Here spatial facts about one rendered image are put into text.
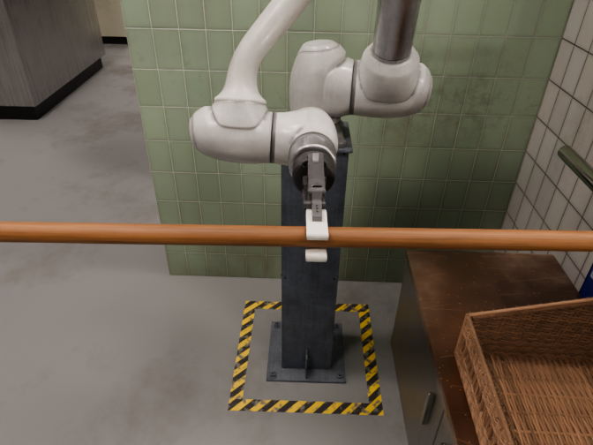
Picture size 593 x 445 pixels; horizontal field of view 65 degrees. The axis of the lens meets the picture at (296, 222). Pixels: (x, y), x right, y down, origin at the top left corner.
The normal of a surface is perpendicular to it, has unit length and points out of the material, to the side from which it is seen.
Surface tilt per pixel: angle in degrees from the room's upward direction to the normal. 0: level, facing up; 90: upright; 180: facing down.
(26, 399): 0
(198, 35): 90
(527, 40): 90
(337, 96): 92
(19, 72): 90
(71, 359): 0
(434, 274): 0
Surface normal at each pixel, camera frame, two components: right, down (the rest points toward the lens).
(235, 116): 0.00, 0.07
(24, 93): -0.02, 0.56
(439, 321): 0.01, -0.83
